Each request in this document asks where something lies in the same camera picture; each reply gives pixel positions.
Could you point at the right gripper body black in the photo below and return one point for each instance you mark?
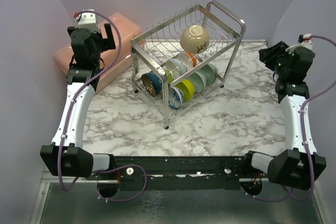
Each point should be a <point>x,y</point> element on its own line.
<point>276,59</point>

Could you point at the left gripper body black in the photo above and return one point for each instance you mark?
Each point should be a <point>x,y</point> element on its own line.
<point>103,44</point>

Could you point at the dark teal beige bowl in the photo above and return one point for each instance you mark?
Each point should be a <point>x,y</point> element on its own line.
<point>152,83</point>

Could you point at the mint green brown-rimmed bowl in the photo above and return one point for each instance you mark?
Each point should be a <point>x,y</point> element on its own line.
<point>210,71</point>

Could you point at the white grey bottom bowl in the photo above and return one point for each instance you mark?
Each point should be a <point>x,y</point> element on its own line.
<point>176,67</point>

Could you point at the lime green white bowl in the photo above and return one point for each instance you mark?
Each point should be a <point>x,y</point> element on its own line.
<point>170,76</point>

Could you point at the stainless steel dish rack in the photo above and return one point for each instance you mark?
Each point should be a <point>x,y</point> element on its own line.
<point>160,43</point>

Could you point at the white orange bowl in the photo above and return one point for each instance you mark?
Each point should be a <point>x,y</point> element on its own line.
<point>187,59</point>

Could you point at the plain white bowl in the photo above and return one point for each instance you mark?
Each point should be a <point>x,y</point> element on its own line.
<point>195,39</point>

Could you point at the blue white patterned bowl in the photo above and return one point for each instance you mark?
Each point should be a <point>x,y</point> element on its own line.
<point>176,98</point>

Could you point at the yellow-green bottom bowl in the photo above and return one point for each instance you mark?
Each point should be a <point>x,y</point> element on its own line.
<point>187,88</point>

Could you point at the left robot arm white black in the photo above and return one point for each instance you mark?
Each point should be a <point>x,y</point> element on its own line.
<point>73,119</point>

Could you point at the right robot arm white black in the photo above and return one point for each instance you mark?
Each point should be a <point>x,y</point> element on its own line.
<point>296,129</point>

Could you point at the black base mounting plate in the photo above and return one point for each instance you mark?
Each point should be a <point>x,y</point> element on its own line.
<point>139,173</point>

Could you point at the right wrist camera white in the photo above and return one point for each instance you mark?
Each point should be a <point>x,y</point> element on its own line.
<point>303,41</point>

